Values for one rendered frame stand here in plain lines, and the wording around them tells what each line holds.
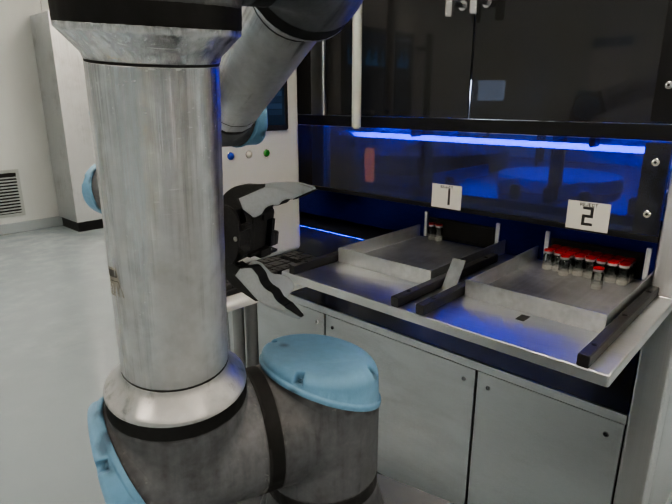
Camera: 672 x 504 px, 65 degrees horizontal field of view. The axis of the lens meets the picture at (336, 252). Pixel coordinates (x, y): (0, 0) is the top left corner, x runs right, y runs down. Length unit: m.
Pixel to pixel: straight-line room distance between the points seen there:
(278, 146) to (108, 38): 1.23
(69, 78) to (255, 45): 5.15
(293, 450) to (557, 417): 0.99
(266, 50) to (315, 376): 0.29
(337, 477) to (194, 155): 0.32
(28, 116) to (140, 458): 5.63
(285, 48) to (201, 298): 0.23
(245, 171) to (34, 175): 4.67
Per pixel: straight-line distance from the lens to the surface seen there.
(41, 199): 6.08
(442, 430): 1.60
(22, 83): 6.00
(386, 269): 1.17
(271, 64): 0.53
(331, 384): 0.48
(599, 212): 1.22
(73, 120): 5.64
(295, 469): 0.51
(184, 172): 0.36
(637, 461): 1.39
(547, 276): 1.24
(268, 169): 1.53
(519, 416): 1.45
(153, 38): 0.34
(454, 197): 1.35
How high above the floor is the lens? 1.25
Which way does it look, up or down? 16 degrees down
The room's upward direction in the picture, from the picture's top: straight up
